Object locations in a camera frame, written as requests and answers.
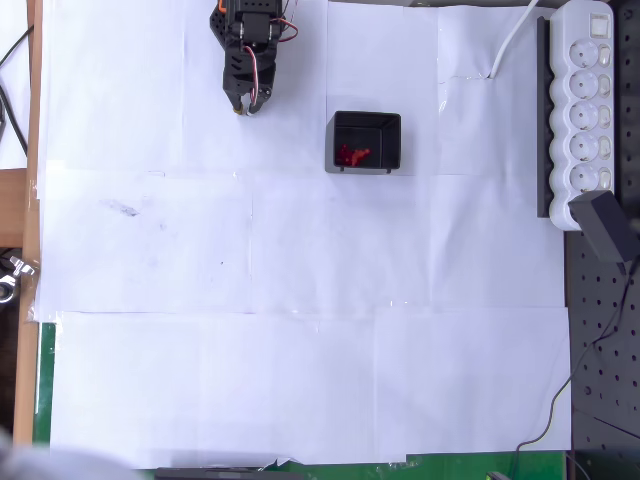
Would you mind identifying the black open box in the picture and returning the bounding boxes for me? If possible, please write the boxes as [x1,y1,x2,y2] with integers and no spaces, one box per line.
[324,110,403,175]

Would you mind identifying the metal clamp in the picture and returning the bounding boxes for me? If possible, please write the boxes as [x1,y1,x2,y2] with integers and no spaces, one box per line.
[0,253,37,304]

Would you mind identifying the white taped paper cover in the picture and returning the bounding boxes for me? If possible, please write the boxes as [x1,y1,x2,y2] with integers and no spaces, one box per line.
[33,0,574,471]

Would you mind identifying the white power strip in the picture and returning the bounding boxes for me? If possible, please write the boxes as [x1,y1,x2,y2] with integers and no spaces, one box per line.
[548,0,615,232]

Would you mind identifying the green cutting mat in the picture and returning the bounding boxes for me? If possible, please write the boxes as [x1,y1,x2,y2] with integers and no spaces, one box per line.
[32,322,571,480]

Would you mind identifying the black power adapter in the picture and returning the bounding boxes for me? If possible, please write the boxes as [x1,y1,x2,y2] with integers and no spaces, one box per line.
[568,190,635,265]

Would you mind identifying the blurred white object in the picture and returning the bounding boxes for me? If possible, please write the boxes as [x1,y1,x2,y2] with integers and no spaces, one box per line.
[0,427,139,480]

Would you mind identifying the black pegboard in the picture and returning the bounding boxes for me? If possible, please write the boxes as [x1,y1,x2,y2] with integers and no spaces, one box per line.
[563,0,640,480]

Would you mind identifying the red white gripper servo cable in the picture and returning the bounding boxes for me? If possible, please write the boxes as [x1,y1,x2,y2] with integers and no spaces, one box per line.
[242,43,262,104]

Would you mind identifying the red white arm servo cable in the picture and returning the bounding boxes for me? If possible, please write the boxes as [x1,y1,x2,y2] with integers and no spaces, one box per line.
[272,17,300,46]

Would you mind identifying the white power strip cable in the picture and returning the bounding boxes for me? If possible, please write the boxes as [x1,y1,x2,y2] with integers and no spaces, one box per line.
[488,0,540,80]

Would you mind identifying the thin black adapter cable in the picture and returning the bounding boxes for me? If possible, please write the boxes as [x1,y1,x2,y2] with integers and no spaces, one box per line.
[513,259,639,469]

